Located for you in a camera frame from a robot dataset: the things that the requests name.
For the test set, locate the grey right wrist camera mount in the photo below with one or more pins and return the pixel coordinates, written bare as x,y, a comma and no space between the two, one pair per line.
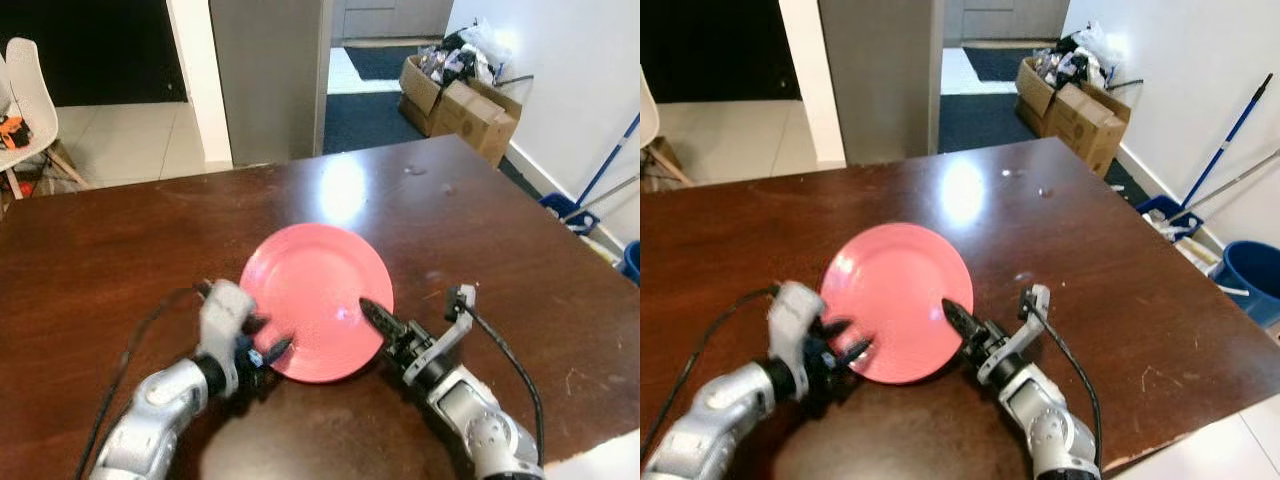
447,340
1010,345

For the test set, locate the closed cardboard box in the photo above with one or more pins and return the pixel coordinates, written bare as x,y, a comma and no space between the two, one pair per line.
475,120
1090,125

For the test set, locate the open cardboard box with clutter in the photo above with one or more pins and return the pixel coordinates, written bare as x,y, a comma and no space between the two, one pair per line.
425,85
1040,88

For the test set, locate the blue plastic bucket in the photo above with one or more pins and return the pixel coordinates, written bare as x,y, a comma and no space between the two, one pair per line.
632,262
1250,285

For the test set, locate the small dark door mat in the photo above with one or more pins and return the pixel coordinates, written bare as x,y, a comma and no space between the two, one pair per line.
380,62
995,64

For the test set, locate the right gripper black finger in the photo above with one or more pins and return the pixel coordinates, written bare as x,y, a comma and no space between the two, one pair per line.
962,318
380,318

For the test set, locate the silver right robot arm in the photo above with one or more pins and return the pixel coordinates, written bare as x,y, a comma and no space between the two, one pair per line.
480,420
1045,425

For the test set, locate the blue mop base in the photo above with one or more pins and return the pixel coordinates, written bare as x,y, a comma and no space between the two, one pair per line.
565,210
1165,212

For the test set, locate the silver metal pole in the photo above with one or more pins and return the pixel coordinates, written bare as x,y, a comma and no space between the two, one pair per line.
610,192
1240,178

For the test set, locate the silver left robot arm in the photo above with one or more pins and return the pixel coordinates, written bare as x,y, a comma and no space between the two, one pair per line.
150,415
715,420

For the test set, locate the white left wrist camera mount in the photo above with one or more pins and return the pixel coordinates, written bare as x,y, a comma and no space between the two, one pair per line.
224,315
793,315

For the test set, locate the white chair with wooden legs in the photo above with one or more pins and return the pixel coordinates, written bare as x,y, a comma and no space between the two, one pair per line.
28,95
650,125

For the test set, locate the large dark blue rug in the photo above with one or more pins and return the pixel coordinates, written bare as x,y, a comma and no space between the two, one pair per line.
980,120
365,120

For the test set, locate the round pink plate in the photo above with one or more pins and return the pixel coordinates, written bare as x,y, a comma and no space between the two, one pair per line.
317,290
895,290

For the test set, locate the orange black tool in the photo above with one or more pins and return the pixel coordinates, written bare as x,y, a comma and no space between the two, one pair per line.
12,131

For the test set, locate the white plastic bag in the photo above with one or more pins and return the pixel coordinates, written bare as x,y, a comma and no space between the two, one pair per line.
1098,45
486,45

